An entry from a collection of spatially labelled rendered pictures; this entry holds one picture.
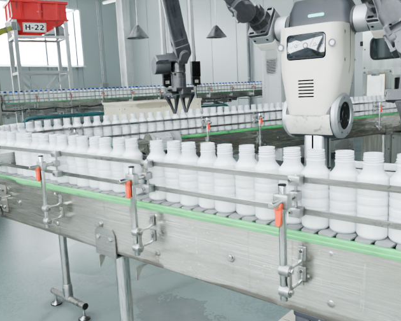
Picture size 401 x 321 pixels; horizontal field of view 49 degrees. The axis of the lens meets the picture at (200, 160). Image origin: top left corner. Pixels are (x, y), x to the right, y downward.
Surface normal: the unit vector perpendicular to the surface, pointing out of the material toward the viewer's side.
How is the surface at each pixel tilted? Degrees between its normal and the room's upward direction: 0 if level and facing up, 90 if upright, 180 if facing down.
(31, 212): 90
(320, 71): 90
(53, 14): 90
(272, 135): 90
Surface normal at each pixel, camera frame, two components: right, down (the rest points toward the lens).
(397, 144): -0.85, 0.12
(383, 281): -0.65, 0.15
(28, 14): 0.52, 0.11
